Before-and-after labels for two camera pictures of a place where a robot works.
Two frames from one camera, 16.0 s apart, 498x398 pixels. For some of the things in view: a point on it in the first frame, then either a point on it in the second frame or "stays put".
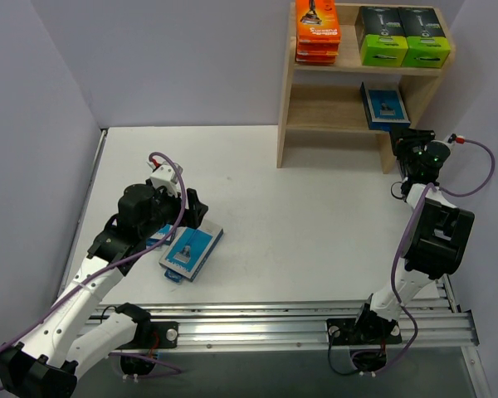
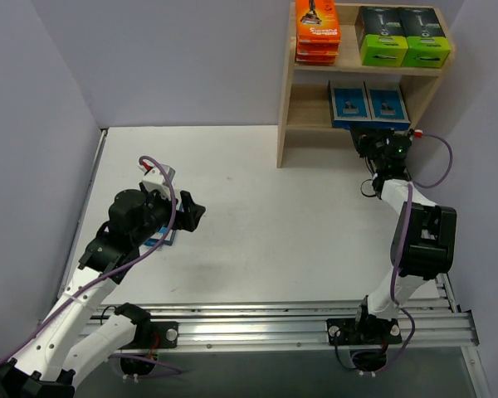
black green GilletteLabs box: [427, 42] stays put
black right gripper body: [409, 138] to [366, 143]
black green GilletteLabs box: [381, 36] stays put
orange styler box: [316, 57] stays put
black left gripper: [191, 206] stays put
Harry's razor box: [190, 254] to [349, 104]
